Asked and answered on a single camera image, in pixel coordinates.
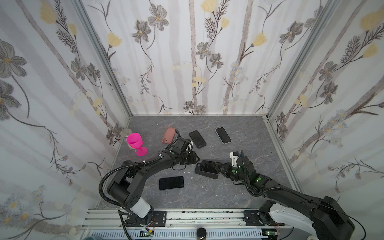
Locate black phone case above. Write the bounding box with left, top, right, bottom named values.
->
left=189, top=130, right=207, bottom=149
left=195, top=160, right=222, bottom=180

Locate black smartphone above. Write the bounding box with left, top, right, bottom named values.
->
left=215, top=127, right=232, bottom=144
left=159, top=176, right=185, bottom=191

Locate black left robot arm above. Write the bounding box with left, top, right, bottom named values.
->
left=99, top=131, right=200, bottom=226

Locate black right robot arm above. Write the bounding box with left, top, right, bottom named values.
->
left=219, top=151, right=355, bottom=240

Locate salmon pink phone case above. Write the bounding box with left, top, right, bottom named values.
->
left=162, top=127, right=176, bottom=144

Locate pink silicone cup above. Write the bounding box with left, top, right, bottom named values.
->
left=126, top=133, right=148, bottom=157

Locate black round knob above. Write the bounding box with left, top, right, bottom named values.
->
left=196, top=228, right=207, bottom=240

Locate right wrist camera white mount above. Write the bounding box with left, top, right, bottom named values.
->
left=230, top=152, right=241, bottom=167

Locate white slotted cable duct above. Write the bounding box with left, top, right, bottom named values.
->
left=90, top=229, right=268, bottom=240

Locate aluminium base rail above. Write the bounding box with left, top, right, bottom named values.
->
left=80, top=208, right=329, bottom=232

